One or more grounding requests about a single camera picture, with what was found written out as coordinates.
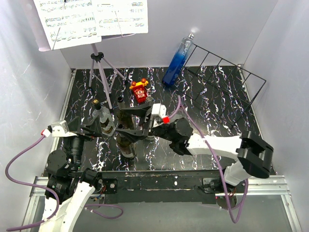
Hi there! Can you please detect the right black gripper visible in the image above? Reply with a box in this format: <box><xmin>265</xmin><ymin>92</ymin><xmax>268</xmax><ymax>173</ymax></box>
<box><xmin>115</xmin><ymin>101</ymin><xmax>175</xmax><ymax>143</ymax></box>

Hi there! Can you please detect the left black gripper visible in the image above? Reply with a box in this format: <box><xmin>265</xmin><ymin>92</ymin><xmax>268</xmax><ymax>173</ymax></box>
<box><xmin>66</xmin><ymin>114</ymin><xmax>101</xmax><ymax>170</ymax></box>

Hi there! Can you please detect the dark green wine bottle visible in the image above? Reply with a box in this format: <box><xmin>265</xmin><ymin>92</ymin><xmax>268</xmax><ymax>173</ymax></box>
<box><xmin>116</xmin><ymin>96</ymin><xmax>135</xmax><ymax>130</ymax></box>

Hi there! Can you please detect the small clear black-cap bottle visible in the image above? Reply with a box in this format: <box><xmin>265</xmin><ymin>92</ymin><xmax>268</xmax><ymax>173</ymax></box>
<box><xmin>92</xmin><ymin>99</ymin><xmax>115</xmax><ymax>137</ymax></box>

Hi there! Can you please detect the green wine bottle silver neck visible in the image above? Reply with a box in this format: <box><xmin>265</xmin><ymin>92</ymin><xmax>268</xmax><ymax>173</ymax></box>
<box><xmin>116</xmin><ymin>132</ymin><xmax>136</xmax><ymax>160</ymax></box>

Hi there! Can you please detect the blue glass bottle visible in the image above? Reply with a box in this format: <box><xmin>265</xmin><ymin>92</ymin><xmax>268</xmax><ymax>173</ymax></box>
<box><xmin>162</xmin><ymin>33</ymin><xmax>194</xmax><ymax>87</ymax></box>

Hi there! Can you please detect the tall clear bottle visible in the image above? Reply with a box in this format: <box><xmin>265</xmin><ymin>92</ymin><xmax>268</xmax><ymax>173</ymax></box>
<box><xmin>146</xmin><ymin>96</ymin><xmax>154</xmax><ymax>102</ymax></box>

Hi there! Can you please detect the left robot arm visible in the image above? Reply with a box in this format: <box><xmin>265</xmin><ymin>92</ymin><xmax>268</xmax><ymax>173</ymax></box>
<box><xmin>39</xmin><ymin>116</ymin><xmax>103</xmax><ymax>232</ymax></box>

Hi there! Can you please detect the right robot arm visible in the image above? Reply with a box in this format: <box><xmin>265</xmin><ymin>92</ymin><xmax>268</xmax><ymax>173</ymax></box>
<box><xmin>117</xmin><ymin>102</ymin><xmax>274</xmax><ymax>192</ymax></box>

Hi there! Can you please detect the red yellow toy block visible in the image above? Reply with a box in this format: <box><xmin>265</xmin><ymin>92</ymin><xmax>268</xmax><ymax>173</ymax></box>
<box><xmin>129</xmin><ymin>78</ymin><xmax>148</xmax><ymax>103</ymax></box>

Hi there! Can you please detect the purple music stand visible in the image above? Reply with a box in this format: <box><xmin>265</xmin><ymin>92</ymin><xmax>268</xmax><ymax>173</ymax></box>
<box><xmin>20</xmin><ymin>0</ymin><xmax>126</xmax><ymax>108</ymax></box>

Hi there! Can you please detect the left sheet music page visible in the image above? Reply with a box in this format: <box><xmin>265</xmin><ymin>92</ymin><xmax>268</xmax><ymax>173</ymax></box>
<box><xmin>34</xmin><ymin>0</ymin><xmax>101</xmax><ymax>50</ymax></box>

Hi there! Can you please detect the sheet music page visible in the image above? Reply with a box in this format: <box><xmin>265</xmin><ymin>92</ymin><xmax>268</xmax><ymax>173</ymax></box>
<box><xmin>34</xmin><ymin>0</ymin><xmax>101</xmax><ymax>50</ymax></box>
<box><xmin>92</xmin><ymin>0</ymin><xmax>148</xmax><ymax>36</ymax></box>

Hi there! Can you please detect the right sheet music page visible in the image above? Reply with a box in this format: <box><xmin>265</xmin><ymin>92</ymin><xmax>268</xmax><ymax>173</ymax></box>
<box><xmin>92</xmin><ymin>0</ymin><xmax>148</xmax><ymax>36</ymax></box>

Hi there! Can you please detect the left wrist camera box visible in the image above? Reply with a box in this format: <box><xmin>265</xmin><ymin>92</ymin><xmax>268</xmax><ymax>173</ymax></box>
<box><xmin>51</xmin><ymin>120</ymin><xmax>70</xmax><ymax>137</ymax></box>

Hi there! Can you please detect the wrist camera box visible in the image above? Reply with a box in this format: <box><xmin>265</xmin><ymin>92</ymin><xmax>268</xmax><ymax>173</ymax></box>
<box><xmin>151</xmin><ymin>103</ymin><xmax>170</xmax><ymax>127</ymax></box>
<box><xmin>51</xmin><ymin>120</ymin><xmax>70</xmax><ymax>137</ymax></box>

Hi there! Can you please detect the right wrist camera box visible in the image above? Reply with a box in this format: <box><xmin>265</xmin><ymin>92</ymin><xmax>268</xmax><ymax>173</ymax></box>
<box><xmin>151</xmin><ymin>103</ymin><xmax>170</xmax><ymax>127</ymax></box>

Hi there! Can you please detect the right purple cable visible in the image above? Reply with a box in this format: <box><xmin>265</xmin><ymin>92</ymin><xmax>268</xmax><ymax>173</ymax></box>
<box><xmin>168</xmin><ymin>95</ymin><xmax>249</xmax><ymax>223</ymax></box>

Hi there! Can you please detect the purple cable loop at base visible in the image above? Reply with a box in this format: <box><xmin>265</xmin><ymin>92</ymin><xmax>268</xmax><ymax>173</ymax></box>
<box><xmin>82</xmin><ymin>202</ymin><xmax>124</xmax><ymax>220</ymax></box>

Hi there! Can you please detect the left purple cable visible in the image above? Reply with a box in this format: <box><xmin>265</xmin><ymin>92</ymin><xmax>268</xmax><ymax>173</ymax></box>
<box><xmin>4</xmin><ymin>130</ymin><xmax>60</xmax><ymax>232</ymax></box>

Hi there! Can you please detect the black wire wine rack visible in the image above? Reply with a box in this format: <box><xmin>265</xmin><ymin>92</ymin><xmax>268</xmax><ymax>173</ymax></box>
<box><xmin>181</xmin><ymin>44</ymin><xmax>267</xmax><ymax>128</ymax></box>

